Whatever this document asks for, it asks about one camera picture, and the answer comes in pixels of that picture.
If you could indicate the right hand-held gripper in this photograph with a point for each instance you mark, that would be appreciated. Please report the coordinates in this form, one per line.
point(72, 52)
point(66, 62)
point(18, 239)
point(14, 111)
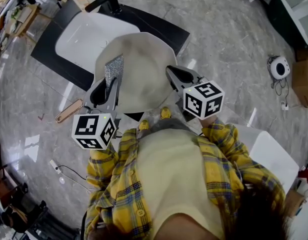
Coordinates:
point(204, 100)

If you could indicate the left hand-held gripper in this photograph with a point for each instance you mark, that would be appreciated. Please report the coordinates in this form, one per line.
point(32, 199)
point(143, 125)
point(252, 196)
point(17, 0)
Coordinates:
point(91, 129)

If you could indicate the silver scouring sponge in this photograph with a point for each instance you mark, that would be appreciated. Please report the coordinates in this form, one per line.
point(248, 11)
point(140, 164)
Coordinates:
point(115, 69)

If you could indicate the person's left forearm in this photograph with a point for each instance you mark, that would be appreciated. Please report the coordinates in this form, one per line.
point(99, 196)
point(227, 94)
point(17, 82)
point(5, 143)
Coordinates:
point(101, 164)

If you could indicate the person's right forearm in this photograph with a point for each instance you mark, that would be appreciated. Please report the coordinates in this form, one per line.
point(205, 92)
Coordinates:
point(226, 139)

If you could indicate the person's right yellow shoe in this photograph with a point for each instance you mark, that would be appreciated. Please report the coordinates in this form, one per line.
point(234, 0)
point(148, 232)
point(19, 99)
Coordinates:
point(165, 112)

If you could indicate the person's yellow shoe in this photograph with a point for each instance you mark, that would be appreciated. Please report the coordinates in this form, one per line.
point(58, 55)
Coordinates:
point(144, 124)
point(165, 112)

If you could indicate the person's legs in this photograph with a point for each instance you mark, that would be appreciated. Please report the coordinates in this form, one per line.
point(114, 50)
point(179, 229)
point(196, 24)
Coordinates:
point(169, 125)

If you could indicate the person's left yellow shoe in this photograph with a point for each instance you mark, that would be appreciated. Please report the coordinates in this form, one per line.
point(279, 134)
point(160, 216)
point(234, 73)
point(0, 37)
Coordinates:
point(144, 124)

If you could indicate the dark sink cabinet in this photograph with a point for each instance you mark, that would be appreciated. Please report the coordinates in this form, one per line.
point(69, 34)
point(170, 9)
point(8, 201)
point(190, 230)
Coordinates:
point(164, 26)

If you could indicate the white sink basin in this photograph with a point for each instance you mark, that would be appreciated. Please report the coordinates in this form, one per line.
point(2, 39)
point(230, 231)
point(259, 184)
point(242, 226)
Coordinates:
point(86, 36)

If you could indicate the white power strip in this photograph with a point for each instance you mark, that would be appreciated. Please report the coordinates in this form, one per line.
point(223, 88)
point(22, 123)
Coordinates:
point(284, 106)
point(55, 166)

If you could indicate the person's torso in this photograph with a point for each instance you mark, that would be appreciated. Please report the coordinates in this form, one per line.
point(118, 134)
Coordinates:
point(174, 174)

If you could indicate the white round appliance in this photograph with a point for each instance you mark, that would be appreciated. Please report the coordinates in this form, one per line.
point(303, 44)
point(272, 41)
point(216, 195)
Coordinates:
point(281, 67)

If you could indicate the light wooden table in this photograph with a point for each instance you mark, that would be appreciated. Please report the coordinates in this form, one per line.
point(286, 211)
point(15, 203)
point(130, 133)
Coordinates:
point(29, 14)

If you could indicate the brown cardboard box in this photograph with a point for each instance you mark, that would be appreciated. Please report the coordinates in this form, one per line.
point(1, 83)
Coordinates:
point(304, 84)
point(294, 201)
point(306, 52)

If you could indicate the brown wooden desk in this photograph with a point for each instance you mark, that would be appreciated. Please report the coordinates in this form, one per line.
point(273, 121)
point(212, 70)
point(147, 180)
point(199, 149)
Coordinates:
point(4, 184)

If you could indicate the red object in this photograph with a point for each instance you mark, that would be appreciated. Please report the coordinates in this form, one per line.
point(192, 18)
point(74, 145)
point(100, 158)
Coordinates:
point(306, 176)

